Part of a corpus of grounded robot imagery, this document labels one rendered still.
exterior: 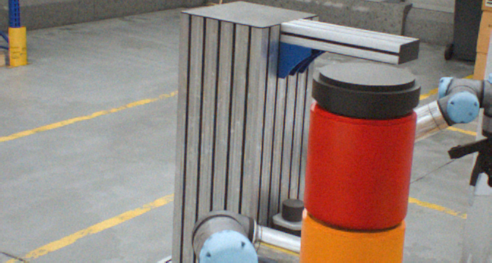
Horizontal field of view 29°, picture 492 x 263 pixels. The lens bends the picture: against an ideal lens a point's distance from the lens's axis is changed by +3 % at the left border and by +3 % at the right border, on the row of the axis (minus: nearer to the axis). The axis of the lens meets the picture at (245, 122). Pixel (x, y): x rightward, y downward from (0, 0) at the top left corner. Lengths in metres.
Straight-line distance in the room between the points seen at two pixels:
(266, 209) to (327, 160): 1.93
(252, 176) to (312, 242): 1.83
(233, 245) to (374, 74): 1.49
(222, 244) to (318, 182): 1.48
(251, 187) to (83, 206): 4.26
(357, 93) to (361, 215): 0.06
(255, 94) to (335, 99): 1.79
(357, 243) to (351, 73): 0.08
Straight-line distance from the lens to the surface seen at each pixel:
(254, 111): 2.23
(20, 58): 10.24
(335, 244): 0.45
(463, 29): 11.55
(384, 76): 0.44
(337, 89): 0.42
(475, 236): 5.61
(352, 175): 0.43
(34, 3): 12.03
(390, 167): 0.44
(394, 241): 0.45
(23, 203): 6.59
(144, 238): 6.01
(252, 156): 2.26
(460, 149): 2.65
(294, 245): 2.13
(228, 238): 1.92
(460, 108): 2.43
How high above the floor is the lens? 2.44
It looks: 17 degrees down
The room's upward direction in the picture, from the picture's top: 3 degrees clockwise
